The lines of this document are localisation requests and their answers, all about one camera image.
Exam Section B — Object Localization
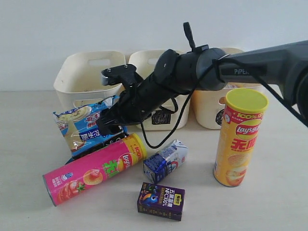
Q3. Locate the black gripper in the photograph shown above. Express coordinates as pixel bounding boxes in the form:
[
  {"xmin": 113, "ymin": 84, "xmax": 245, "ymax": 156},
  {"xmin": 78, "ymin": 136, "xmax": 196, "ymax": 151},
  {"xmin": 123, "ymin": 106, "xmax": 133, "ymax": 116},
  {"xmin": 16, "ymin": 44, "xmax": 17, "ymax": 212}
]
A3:
[{"xmin": 97, "ymin": 81, "xmax": 178, "ymax": 136}]

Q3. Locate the blue instant noodle packet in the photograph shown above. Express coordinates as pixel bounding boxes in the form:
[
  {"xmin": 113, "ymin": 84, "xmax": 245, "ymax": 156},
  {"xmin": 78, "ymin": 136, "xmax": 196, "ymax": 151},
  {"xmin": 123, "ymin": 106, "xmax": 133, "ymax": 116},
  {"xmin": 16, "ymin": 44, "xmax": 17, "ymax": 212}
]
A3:
[{"xmin": 53, "ymin": 95, "xmax": 128, "ymax": 164}]

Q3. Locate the pink Lays chips can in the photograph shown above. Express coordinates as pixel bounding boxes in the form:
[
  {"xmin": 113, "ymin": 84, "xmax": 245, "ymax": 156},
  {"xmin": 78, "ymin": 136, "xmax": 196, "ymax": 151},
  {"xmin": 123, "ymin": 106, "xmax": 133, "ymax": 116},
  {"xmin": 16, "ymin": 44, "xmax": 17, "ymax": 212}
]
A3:
[{"xmin": 43, "ymin": 133, "xmax": 147, "ymax": 206}]

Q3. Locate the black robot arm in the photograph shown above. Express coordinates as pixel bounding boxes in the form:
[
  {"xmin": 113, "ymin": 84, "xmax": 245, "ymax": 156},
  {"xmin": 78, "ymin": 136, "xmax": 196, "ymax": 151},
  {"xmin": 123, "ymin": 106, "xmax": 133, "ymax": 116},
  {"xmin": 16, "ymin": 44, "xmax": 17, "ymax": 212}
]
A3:
[{"xmin": 96, "ymin": 41, "xmax": 308, "ymax": 135}]

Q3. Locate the left cream plastic bin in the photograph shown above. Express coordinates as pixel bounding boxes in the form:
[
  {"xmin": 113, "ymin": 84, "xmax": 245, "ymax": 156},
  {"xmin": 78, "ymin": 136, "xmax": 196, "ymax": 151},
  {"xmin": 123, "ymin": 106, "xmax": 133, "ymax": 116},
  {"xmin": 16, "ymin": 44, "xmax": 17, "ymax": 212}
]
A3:
[{"xmin": 53, "ymin": 51, "xmax": 126, "ymax": 111}]

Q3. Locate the cream plastic bin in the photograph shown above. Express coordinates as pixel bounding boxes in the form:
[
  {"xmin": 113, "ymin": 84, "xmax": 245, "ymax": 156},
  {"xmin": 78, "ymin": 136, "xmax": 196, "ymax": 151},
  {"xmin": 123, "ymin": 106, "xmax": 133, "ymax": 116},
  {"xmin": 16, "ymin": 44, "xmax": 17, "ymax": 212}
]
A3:
[
  {"xmin": 53, "ymin": 51, "xmax": 126, "ymax": 111},
  {"xmin": 190, "ymin": 47, "xmax": 268, "ymax": 130},
  {"xmin": 128, "ymin": 50, "xmax": 187, "ymax": 131}
]

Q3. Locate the blue white milk carton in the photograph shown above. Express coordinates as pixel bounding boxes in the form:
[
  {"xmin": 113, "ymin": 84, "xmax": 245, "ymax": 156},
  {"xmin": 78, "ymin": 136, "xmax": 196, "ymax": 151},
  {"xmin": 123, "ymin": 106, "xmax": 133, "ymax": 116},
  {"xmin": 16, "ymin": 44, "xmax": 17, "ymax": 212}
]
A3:
[{"xmin": 143, "ymin": 139, "xmax": 189, "ymax": 184}]

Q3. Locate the middle cream plastic bin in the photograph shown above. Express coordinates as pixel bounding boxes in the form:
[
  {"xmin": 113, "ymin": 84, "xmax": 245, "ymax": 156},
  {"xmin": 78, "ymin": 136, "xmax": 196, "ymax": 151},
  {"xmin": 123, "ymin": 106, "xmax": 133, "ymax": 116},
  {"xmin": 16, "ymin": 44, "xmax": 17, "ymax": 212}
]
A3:
[{"xmin": 128, "ymin": 50, "xmax": 187, "ymax": 131}]

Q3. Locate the right cream plastic bin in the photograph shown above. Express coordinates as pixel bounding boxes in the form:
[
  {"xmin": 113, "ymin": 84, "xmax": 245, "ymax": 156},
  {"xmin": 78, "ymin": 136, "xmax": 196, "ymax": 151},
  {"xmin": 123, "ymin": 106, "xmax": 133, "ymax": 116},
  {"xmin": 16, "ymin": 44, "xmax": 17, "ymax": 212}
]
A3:
[{"xmin": 190, "ymin": 47, "xmax": 268, "ymax": 130}]

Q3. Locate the purple juice carton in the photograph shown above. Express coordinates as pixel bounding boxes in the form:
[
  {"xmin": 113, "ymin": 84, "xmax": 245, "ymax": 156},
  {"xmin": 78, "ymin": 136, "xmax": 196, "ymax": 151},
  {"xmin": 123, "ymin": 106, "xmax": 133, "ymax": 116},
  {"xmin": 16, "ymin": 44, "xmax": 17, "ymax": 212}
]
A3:
[{"xmin": 137, "ymin": 182, "xmax": 185, "ymax": 221}]

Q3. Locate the yellow Lays chips can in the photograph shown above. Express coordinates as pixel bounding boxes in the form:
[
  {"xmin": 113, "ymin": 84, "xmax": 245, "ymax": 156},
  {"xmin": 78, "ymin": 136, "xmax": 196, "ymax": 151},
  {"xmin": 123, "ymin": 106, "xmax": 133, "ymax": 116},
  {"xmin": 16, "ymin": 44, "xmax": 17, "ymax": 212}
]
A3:
[{"xmin": 213, "ymin": 88, "xmax": 269, "ymax": 187}]

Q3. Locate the black camera cable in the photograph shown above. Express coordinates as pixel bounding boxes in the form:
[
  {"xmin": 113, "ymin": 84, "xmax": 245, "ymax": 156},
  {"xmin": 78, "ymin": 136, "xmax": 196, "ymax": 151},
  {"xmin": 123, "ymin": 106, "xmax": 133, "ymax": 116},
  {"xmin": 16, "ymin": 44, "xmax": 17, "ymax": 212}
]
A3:
[{"xmin": 138, "ymin": 22, "xmax": 308, "ymax": 149}]

